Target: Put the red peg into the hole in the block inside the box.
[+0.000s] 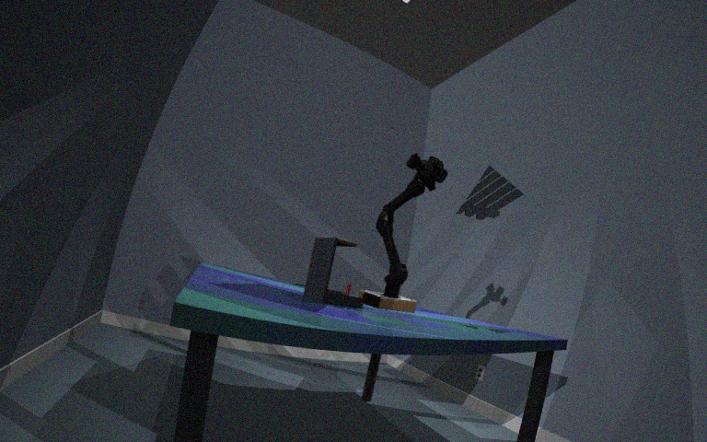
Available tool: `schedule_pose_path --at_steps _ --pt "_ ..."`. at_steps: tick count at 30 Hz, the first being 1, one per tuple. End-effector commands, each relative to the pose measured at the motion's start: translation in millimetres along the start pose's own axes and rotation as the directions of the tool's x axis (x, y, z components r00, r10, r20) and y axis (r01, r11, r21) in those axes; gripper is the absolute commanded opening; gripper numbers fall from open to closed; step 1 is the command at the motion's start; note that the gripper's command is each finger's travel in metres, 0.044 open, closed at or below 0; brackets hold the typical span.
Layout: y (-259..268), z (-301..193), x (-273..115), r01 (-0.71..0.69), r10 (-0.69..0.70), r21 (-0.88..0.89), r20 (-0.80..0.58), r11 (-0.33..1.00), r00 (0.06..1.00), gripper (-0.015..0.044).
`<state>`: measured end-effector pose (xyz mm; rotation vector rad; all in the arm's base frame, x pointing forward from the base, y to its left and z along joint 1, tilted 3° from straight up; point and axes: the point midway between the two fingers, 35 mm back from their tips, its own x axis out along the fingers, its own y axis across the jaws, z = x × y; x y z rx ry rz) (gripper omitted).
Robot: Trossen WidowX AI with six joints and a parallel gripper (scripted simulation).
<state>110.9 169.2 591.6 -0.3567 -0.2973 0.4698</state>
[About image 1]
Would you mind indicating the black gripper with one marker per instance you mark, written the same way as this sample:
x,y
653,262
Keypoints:
x,y
428,172

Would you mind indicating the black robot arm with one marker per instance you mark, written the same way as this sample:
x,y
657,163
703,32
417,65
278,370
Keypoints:
x,y
397,271

